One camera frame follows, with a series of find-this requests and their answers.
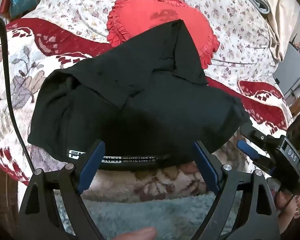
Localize black pants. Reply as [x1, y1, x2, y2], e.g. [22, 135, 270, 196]
[27, 19, 252, 172]

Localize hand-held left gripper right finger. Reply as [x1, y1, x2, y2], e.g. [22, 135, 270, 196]
[193, 140, 282, 240]

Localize beige curtain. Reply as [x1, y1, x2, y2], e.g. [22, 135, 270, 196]
[255, 0, 300, 60]

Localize white small-flower quilt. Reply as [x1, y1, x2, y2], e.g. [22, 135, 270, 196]
[32, 0, 290, 110]

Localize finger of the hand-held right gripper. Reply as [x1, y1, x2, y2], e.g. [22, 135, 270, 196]
[239, 121, 280, 150]
[236, 140, 278, 174]

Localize red and white floral blanket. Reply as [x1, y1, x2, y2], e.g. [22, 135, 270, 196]
[0, 17, 294, 198]

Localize black cable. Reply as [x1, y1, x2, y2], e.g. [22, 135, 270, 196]
[0, 16, 35, 180]

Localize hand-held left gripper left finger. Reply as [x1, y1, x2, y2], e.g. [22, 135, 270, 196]
[17, 140, 106, 240]

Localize red heart-shaped ruffled pillow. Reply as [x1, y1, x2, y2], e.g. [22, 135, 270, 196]
[106, 0, 220, 69]

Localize grey folded cloth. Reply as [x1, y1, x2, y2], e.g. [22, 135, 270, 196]
[240, 0, 270, 14]

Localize grey box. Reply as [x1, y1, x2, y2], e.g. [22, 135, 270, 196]
[274, 42, 300, 98]

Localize person's left hand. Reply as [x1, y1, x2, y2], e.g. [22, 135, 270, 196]
[112, 227, 157, 240]

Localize person's right hand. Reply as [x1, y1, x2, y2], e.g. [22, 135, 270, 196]
[275, 192, 299, 233]

